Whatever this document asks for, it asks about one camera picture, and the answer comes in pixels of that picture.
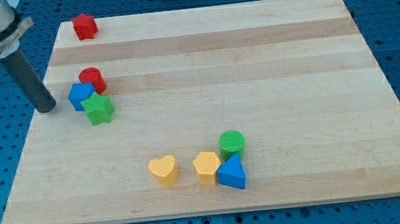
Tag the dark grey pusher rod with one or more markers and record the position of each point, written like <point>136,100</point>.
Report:
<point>28,80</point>

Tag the yellow heart block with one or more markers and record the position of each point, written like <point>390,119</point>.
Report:
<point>165,171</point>

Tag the blue pentagon block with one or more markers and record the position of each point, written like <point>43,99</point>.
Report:
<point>80,92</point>

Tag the red cylinder block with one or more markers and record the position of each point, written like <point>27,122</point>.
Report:
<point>93,76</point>

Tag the green star block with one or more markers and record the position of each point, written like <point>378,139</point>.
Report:
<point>98,108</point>

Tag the green cylinder block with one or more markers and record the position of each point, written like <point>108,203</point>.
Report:
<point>231,142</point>

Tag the red star block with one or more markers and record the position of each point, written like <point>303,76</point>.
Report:
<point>85,26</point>

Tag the blue triangle block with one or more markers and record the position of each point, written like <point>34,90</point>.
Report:
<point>232,173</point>

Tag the yellow hexagon block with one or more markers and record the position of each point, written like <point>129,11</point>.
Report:
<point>206,165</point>

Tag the wooden board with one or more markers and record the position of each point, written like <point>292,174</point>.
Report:
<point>297,79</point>

